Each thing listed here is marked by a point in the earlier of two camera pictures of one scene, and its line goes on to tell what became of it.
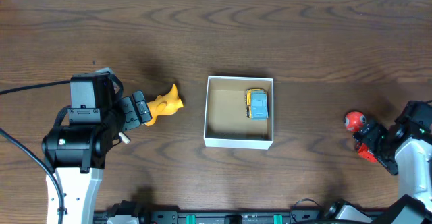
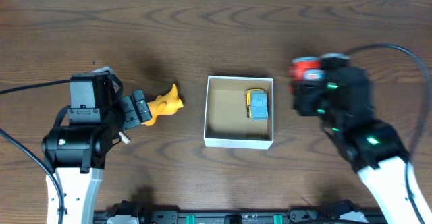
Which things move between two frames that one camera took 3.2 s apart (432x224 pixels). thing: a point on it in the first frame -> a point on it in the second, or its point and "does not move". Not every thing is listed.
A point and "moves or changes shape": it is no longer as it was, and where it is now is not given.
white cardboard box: (227, 124) does not move
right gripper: (369, 135) -> (309, 96)
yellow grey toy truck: (256, 104) does not move
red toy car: (362, 150) moves or changes shape
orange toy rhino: (166, 104) does not move
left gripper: (133, 109) does not move
